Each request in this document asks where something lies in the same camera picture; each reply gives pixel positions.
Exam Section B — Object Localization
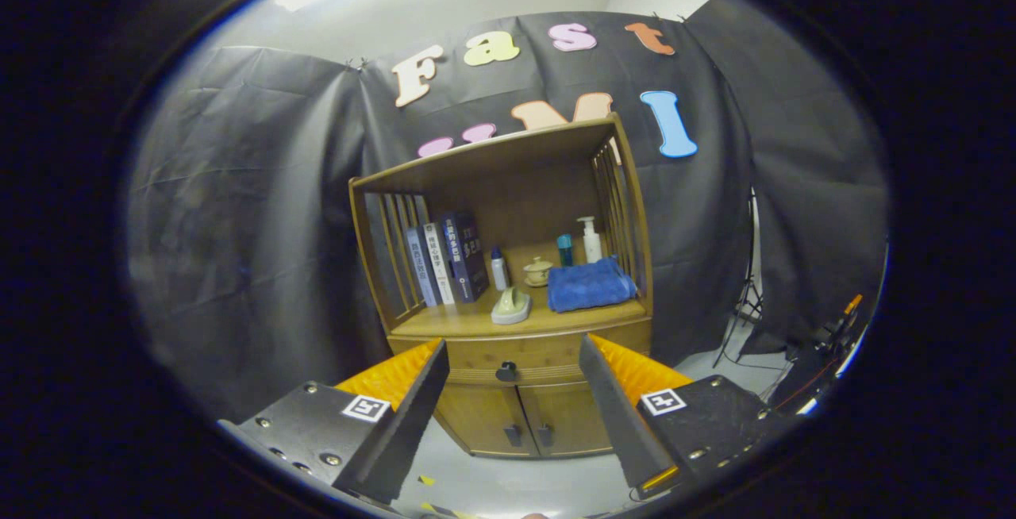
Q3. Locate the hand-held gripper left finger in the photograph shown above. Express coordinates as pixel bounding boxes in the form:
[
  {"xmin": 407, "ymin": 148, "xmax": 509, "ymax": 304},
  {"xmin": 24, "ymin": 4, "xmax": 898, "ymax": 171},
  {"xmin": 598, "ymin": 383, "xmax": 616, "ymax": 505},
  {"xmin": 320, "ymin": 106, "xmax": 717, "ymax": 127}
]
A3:
[{"xmin": 218, "ymin": 338, "xmax": 451, "ymax": 506}]

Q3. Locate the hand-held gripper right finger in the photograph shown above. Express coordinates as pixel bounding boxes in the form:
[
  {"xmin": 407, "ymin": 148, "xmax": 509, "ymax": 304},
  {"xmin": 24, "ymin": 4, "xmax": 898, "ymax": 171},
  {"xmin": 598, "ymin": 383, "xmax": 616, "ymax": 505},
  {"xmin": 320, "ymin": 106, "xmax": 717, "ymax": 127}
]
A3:
[{"xmin": 579, "ymin": 334, "xmax": 787, "ymax": 501}]

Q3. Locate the wooden drawer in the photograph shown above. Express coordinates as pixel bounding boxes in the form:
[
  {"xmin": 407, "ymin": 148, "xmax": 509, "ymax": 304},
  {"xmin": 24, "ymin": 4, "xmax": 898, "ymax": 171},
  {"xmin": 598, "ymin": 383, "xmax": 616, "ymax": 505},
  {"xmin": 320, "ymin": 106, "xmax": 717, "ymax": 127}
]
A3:
[{"xmin": 387, "ymin": 319, "xmax": 653, "ymax": 386}]

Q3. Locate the wooden cabinet door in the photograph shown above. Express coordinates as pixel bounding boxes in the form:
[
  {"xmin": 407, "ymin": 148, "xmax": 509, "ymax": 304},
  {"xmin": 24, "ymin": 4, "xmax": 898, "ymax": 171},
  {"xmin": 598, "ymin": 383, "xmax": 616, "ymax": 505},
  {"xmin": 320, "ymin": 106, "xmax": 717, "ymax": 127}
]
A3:
[
  {"xmin": 433, "ymin": 383, "xmax": 534, "ymax": 458},
  {"xmin": 520, "ymin": 380, "xmax": 614, "ymax": 456}
]

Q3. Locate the wooden countertop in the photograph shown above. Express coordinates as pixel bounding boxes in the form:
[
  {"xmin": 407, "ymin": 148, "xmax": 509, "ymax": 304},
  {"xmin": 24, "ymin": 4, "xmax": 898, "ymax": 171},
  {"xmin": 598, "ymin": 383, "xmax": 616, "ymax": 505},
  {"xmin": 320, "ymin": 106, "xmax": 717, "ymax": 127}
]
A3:
[{"xmin": 389, "ymin": 237, "xmax": 648, "ymax": 339}]

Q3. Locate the wooden cabinet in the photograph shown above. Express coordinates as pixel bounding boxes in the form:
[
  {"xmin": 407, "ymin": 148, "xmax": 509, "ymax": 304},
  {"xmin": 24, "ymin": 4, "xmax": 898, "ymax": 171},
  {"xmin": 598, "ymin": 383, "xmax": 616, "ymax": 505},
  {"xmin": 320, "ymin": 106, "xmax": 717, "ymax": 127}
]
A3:
[{"xmin": 349, "ymin": 113, "xmax": 656, "ymax": 459}]

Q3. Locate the blue folded towel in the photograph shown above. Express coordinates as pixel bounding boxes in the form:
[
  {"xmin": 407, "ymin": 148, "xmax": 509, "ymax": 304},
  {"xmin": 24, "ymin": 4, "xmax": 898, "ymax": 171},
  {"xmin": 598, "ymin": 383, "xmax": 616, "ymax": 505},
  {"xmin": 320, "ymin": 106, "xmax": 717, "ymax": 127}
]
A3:
[{"xmin": 547, "ymin": 257, "xmax": 638, "ymax": 313}]

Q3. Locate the light blue book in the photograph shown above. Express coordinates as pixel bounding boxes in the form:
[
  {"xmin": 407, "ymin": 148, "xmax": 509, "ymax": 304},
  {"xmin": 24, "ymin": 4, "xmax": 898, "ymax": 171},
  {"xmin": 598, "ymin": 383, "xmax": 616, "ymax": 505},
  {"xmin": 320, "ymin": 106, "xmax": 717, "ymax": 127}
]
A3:
[{"xmin": 406, "ymin": 227, "xmax": 440, "ymax": 307}]

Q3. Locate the white book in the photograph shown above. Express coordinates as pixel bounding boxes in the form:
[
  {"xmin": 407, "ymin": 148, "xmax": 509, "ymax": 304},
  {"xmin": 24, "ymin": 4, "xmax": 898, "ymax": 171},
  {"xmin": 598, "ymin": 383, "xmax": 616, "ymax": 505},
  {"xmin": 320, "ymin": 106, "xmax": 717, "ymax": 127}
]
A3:
[{"xmin": 422, "ymin": 222, "xmax": 456, "ymax": 306}]

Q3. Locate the white pump bottle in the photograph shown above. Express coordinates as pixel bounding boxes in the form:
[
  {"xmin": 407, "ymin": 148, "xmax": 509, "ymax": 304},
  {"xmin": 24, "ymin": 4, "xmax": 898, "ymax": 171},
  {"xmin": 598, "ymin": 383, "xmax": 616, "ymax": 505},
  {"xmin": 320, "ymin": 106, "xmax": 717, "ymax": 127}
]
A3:
[{"xmin": 577, "ymin": 216, "xmax": 603, "ymax": 264}]

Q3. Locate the dark blue book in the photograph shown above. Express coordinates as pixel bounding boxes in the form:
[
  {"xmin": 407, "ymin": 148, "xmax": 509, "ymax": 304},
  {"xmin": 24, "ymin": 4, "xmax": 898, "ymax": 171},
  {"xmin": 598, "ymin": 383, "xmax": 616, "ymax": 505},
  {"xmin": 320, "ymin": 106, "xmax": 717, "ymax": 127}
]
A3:
[{"xmin": 441, "ymin": 211, "xmax": 491, "ymax": 303}]

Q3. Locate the black light stand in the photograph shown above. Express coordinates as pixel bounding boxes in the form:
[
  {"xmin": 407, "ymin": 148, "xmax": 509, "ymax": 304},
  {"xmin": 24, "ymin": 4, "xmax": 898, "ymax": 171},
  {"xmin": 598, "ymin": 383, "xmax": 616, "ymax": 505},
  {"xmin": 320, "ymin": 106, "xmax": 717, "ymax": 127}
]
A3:
[{"xmin": 712, "ymin": 190, "xmax": 763, "ymax": 369}]

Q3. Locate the black backdrop cloth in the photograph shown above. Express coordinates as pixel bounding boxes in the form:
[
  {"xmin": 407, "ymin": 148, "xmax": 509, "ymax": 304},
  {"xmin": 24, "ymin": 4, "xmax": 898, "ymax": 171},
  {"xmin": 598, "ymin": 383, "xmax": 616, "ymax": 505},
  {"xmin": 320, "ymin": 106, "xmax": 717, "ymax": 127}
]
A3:
[{"xmin": 127, "ymin": 0, "xmax": 888, "ymax": 425}]

